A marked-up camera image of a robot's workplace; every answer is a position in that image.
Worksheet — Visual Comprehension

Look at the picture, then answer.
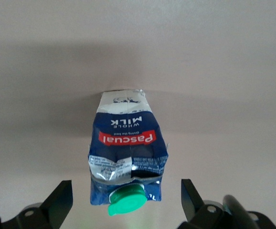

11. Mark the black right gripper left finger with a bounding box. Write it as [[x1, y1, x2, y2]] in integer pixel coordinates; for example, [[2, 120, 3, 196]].
[[0, 180, 73, 229]]

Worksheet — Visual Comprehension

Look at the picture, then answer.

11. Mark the blue Pascal milk carton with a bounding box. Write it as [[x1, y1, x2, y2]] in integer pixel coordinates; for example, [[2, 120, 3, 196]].
[[88, 88, 169, 217]]

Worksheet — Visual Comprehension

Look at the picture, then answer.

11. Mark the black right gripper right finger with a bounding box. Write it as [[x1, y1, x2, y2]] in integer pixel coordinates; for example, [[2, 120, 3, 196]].
[[178, 179, 276, 229]]

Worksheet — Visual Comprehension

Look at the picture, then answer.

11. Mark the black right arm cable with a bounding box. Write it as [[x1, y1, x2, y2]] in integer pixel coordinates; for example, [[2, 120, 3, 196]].
[[222, 195, 257, 229]]

